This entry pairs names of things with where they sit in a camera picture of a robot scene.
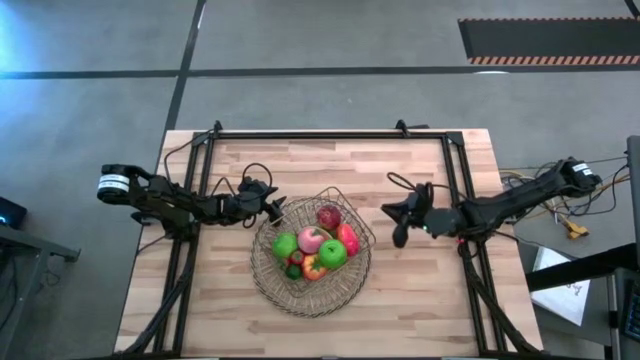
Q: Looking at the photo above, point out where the red yellow apple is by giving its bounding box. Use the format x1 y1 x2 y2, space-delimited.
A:
301 253 330 282

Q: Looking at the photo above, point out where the black table frame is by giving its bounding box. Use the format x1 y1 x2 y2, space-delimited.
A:
112 119 541 359

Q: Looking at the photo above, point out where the yellow connector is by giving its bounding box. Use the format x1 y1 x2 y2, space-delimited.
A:
559 219 590 240

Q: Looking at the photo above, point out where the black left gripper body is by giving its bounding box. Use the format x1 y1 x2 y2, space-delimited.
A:
232 177 276 226

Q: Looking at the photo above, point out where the white paper sheet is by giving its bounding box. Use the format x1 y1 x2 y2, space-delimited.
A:
529 246 592 327

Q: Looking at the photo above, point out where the black hazard-striped floor mat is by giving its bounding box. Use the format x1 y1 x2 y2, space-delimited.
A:
457 17 640 66

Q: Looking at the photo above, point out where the black device with light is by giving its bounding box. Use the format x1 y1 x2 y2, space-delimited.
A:
0 196 29 231

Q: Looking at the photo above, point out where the round woven straw placemat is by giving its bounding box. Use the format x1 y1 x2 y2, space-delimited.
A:
249 197 374 320

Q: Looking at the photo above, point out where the dark keyboard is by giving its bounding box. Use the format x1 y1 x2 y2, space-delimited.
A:
619 277 640 344

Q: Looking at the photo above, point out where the gold wire basket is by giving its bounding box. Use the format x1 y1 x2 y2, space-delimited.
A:
271 185 377 297

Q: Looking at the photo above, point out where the red yellow mango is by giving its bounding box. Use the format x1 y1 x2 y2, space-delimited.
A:
335 223 361 258

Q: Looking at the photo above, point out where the black beam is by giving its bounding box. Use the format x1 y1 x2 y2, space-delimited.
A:
524 243 640 293

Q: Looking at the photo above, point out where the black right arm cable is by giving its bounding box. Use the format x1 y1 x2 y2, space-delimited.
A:
386 171 435 196

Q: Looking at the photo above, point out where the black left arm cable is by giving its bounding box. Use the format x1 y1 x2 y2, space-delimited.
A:
241 161 275 192

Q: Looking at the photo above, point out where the dark red round fruit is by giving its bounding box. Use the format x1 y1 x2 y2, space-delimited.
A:
316 204 343 232

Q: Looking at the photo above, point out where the grey metal stand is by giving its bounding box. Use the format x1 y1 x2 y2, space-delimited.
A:
0 224 81 360

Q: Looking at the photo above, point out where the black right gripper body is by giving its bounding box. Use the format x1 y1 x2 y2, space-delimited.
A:
397 182 436 231

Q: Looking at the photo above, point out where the green plastic apple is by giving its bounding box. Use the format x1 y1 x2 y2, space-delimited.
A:
318 238 349 271
271 231 300 260

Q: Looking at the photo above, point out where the pink peach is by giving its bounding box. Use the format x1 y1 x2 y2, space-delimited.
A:
297 225 327 255

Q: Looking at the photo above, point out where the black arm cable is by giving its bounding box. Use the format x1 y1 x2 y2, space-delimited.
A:
241 161 275 192
386 171 435 196

